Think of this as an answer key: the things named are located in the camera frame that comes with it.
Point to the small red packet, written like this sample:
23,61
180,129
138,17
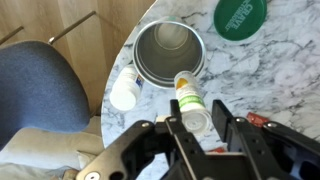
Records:
257,119
217,150

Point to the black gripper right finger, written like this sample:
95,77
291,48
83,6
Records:
223,123

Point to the small bottle orange green label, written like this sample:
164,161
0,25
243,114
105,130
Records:
190,96

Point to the cream sofa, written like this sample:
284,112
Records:
43,153

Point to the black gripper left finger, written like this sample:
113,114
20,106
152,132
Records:
175,128

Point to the green round lid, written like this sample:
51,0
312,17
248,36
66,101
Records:
240,18

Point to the silver metal cup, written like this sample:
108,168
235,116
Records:
168,50

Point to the dark blue chair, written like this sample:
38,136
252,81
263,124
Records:
36,90

